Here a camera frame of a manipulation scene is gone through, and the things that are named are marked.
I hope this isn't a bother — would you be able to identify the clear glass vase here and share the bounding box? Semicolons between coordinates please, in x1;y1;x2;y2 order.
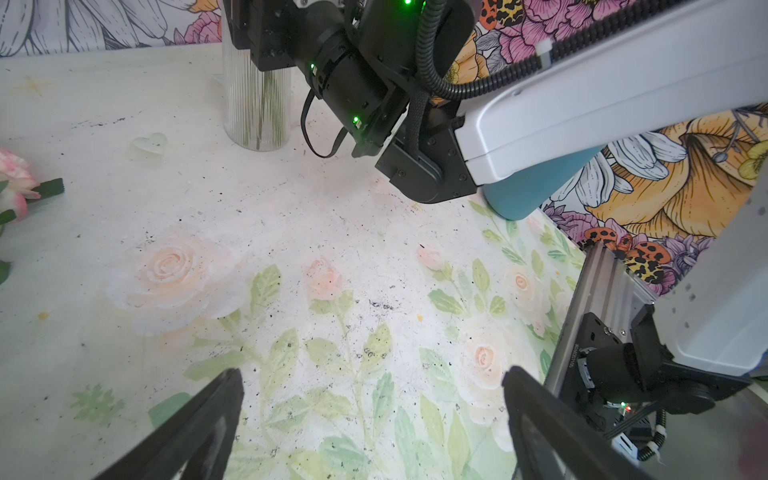
222;40;292;152

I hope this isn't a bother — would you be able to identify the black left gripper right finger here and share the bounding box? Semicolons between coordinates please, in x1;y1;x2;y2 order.
502;366;650;479

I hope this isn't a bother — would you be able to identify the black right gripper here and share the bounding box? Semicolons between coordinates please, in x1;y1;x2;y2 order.
221;0;475;158

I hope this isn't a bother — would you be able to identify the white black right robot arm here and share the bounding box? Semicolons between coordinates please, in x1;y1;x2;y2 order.
223;1;767;414

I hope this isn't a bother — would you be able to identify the teal cylindrical vase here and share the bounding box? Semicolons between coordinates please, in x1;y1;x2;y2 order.
481;147;600;221

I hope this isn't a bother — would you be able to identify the pink white rose stem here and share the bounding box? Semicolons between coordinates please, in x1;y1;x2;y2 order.
0;146;66;286

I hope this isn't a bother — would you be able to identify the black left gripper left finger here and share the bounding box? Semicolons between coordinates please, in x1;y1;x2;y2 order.
97;368;244;479

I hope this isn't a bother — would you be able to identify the aluminium front rail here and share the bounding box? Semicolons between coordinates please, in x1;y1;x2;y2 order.
544;243;657;397

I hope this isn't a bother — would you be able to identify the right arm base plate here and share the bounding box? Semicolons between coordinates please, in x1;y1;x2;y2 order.
558;313;667;465

